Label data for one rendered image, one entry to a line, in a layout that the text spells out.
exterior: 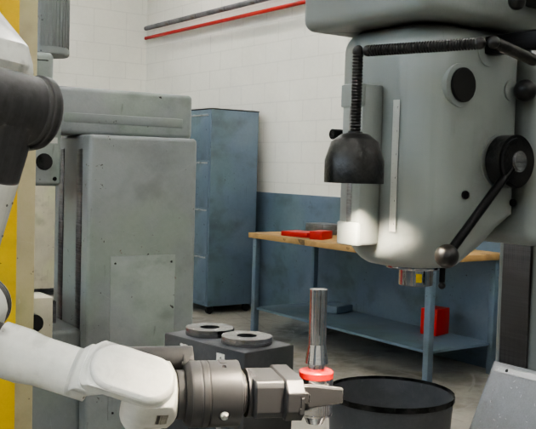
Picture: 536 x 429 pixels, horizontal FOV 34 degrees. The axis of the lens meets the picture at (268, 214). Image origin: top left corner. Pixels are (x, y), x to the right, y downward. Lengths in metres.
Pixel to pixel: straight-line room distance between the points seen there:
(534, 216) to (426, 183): 0.18
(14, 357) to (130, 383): 0.15
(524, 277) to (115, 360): 0.77
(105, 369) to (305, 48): 7.40
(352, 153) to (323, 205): 7.02
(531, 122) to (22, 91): 0.67
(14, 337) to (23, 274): 1.60
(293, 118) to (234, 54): 1.29
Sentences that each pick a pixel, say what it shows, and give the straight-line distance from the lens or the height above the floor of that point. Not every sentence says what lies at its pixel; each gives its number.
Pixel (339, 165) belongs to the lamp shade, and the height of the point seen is 1.44.
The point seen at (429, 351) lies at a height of 0.23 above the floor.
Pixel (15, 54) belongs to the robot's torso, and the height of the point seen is 1.58.
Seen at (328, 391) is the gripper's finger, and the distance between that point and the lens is 1.19.
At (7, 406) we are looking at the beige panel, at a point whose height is 0.69.
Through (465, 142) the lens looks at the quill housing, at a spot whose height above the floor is 1.48.
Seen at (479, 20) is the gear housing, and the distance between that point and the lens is 1.16.
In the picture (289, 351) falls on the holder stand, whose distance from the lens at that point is 1.55.
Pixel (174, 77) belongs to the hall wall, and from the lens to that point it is 10.49.
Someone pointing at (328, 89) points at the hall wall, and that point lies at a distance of 8.07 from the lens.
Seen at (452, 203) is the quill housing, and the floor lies 1.40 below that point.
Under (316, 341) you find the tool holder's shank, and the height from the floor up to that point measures 1.20.
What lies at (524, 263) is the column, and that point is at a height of 1.28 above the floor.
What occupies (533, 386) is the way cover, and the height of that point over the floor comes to 1.08.
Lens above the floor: 1.44
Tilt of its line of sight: 3 degrees down
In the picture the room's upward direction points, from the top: 2 degrees clockwise
